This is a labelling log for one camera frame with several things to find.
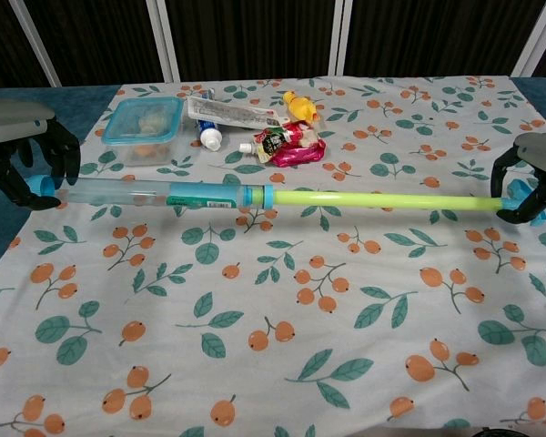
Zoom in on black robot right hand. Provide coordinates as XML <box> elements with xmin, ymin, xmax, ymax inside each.
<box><xmin>490</xmin><ymin>144</ymin><xmax>546</xmax><ymax>228</ymax></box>

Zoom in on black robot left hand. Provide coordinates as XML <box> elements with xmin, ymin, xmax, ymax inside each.
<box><xmin>0</xmin><ymin>119</ymin><xmax>82</xmax><ymax>211</ymax></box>

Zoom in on blue green water pump toy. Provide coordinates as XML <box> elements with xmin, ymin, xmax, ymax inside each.
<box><xmin>24</xmin><ymin>174</ymin><xmax>546</xmax><ymax>228</ymax></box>

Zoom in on clear container with blue lid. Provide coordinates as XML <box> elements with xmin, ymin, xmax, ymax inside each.
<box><xmin>101</xmin><ymin>96</ymin><xmax>186</xmax><ymax>168</ymax></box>

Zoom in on white blue toothpaste tube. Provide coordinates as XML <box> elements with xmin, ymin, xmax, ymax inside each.
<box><xmin>194</xmin><ymin>88</ymin><xmax>223</xmax><ymax>152</ymax></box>

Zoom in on spouted drink pouch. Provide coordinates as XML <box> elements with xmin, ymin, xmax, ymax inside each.
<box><xmin>238</xmin><ymin>127</ymin><xmax>293</xmax><ymax>165</ymax></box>

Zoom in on black round robot part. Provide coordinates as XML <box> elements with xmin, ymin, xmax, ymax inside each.
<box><xmin>480</xmin><ymin>424</ymin><xmax>531</xmax><ymax>437</ymax></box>

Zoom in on pink snack packet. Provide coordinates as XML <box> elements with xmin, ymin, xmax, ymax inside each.
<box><xmin>268</xmin><ymin>119</ymin><xmax>328</xmax><ymax>169</ymax></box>

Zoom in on yellow duck toy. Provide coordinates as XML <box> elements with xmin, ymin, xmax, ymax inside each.
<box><xmin>282</xmin><ymin>89</ymin><xmax>324</xmax><ymax>125</ymax></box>

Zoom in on fruit and leaf print tablecloth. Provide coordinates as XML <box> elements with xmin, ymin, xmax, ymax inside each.
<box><xmin>0</xmin><ymin>75</ymin><xmax>546</xmax><ymax>437</ymax></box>

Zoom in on white slanted frame post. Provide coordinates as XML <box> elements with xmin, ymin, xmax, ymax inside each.
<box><xmin>508</xmin><ymin>0</ymin><xmax>546</xmax><ymax>78</ymax></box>
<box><xmin>7</xmin><ymin>0</ymin><xmax>64</xmax><ymax>88</ymax></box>

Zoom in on white upright frame post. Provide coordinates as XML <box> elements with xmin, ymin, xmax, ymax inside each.
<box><xmin>141</xmin><ymin>0</ymin><xmax>182</xmax><ymax>84</ymax></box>
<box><xmin>326</xmin><ymin>0</ymin><xmax>355</xmax><ymax>77</ymax></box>

